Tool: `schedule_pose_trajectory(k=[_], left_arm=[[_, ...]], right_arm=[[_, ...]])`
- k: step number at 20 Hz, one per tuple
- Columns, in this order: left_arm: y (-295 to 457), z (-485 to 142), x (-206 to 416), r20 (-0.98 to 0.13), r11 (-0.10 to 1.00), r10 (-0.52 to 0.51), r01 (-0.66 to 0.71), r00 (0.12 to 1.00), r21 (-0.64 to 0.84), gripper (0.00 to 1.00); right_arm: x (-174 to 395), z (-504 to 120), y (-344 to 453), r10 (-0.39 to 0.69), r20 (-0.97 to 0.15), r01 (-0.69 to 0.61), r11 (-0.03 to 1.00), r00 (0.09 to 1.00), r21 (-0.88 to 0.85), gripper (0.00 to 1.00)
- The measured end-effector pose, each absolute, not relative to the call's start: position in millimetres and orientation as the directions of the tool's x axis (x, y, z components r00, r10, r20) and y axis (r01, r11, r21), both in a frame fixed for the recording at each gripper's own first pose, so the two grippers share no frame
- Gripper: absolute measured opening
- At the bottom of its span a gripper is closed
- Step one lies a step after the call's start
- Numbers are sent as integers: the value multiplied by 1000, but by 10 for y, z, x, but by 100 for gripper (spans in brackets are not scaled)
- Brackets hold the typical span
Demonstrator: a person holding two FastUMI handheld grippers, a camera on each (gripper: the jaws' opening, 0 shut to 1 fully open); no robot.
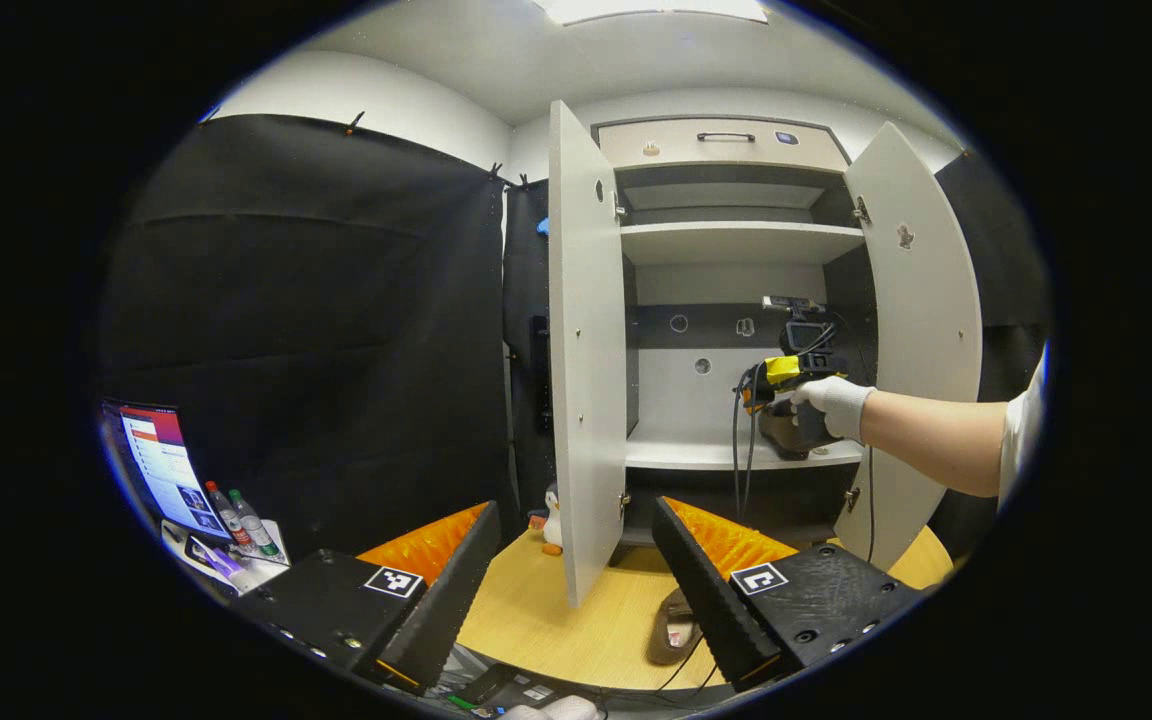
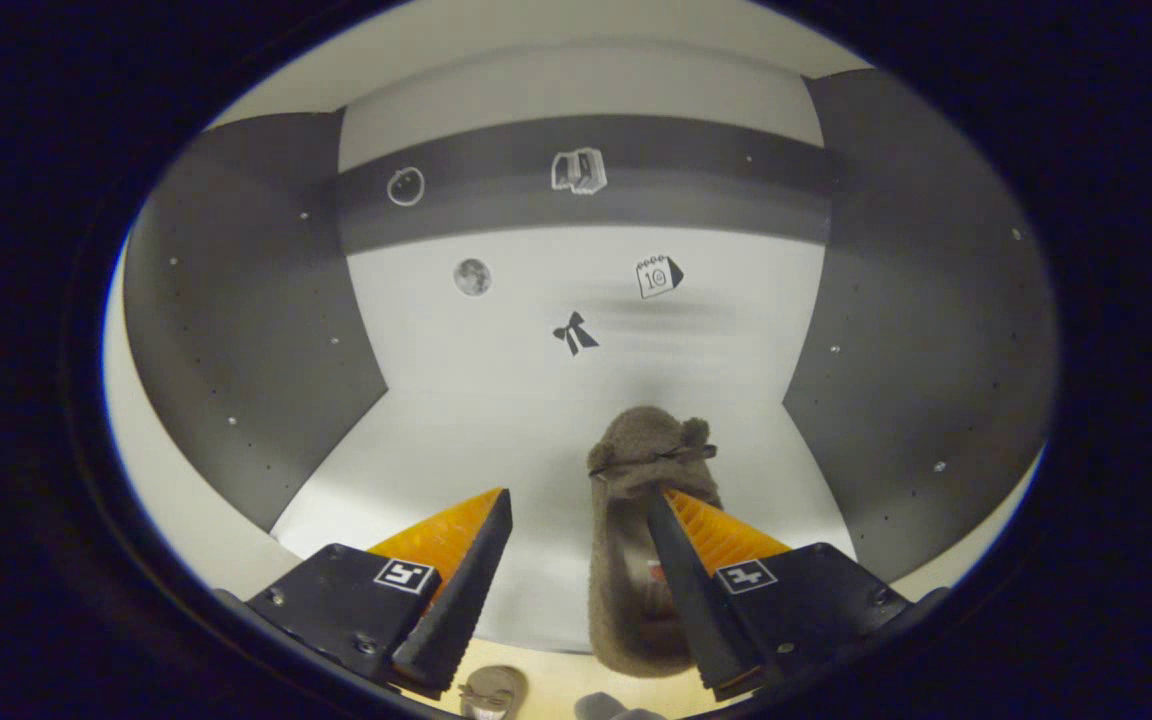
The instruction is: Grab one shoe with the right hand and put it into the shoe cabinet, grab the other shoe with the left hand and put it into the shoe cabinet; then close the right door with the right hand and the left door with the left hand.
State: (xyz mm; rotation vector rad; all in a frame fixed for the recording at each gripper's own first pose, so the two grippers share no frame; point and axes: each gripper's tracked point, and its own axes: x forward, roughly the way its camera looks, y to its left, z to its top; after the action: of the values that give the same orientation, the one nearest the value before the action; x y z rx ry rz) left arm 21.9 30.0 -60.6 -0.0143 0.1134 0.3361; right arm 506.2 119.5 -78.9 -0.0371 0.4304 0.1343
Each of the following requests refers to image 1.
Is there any white cabinet door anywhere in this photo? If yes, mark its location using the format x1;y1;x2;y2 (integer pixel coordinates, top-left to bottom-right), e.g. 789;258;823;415
533;99;628;609
839;121;985;573

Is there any black backdrop cloth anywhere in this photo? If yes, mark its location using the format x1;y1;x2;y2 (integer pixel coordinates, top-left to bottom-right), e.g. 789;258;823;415
96;112;1052;561

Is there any white cabinet drawer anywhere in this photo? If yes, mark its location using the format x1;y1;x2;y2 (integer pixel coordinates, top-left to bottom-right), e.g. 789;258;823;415
595;117;850;173

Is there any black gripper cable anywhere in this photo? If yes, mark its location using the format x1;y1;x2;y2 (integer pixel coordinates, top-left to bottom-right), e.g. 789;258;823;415
731;365;760;523

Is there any red cap bottle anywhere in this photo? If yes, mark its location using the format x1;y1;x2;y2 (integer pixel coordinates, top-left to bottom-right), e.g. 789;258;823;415
203;480;253;557

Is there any penguin plush toy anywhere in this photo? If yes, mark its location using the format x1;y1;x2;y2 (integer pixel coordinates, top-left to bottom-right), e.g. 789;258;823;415
528;483;568;557

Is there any brown fuzzy shoe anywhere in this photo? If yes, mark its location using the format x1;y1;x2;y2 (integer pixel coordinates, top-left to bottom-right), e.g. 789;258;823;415
758;405;837;463
644;587;705;668

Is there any ceiling light panel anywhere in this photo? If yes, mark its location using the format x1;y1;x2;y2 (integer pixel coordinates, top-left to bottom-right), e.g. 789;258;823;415
534;0;770;27

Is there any white flat box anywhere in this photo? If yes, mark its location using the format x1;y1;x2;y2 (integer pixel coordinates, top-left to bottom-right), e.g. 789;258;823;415
161;518;293;599

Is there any person's white shirt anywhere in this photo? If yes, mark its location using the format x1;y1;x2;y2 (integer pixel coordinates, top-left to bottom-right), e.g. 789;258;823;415
998;345;1050;506

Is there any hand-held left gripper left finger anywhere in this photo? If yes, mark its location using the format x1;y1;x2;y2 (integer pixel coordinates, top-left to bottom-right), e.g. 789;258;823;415
234;500;503;698

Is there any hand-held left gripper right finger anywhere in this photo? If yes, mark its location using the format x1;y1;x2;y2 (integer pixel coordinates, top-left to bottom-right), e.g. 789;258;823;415
651;495;927;693

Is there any white shoe cabinet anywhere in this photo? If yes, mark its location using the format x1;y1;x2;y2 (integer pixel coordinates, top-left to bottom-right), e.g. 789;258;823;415
533;98;985;609

